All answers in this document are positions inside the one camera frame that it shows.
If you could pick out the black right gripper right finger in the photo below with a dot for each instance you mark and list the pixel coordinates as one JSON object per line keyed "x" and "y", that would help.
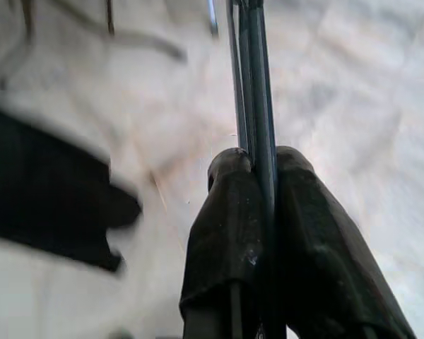
{"x": 321, "y": 265}

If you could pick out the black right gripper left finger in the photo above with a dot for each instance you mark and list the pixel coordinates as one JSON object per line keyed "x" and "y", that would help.
{"x": 226, "y": 247}

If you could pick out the black plastic hanger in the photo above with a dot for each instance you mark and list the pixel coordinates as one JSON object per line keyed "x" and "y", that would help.
{"x": 263, "y": 106}

